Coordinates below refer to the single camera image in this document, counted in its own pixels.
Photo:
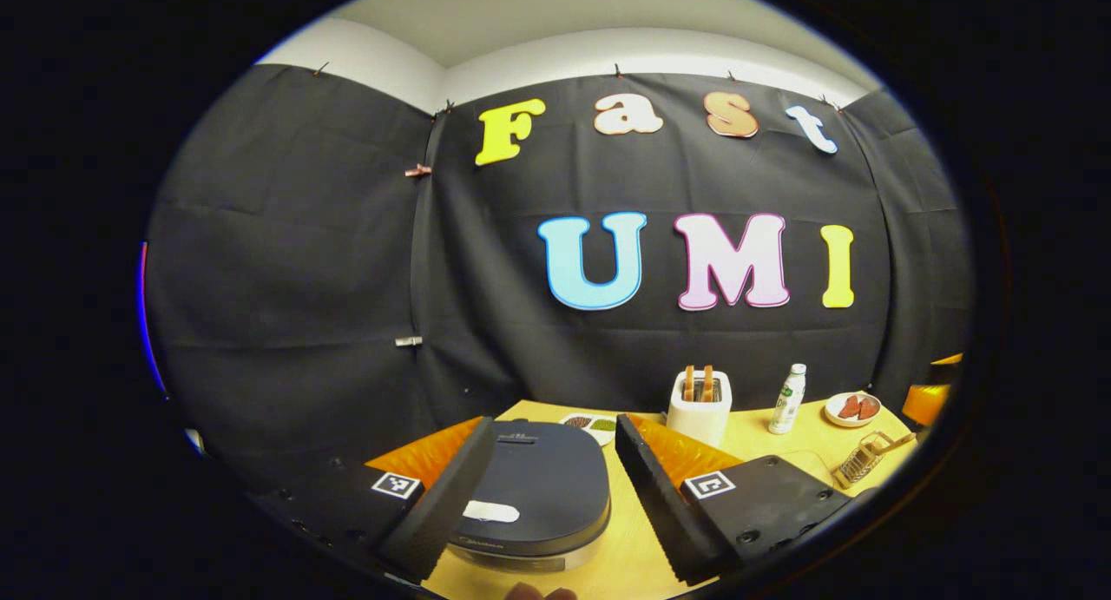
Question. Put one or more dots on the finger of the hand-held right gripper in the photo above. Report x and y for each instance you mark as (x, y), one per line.
(924, 405)
(950, 359)

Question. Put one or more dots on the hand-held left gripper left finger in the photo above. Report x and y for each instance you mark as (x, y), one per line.
(451, 504)

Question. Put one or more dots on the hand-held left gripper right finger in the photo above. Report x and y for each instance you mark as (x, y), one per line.
(649, 504)

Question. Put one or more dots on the dark grey rice cooker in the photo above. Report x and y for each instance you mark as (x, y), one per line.
(547, 478)

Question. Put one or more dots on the red meat slice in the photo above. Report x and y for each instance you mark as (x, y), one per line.
(849, 407)
(868, 409)

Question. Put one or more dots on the white plate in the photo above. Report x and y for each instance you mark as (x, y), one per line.
(852, 424)

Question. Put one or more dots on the white toaster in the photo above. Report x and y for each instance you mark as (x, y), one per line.
(699, 422)

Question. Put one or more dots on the white divided condiment dish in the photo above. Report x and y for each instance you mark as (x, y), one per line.
(590, 425)

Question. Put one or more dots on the toast slice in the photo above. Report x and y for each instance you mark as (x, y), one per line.
(689, 383)
(707, 383)

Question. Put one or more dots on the white milk bottle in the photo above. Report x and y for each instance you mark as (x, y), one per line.
(785, 409)

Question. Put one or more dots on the white object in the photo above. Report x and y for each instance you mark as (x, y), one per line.
(195, 441)

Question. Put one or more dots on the black backdrop cloth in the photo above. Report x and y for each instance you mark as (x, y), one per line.
(304, 253)

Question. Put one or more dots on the red cloth clip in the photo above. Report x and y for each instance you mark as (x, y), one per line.
(417, 170)

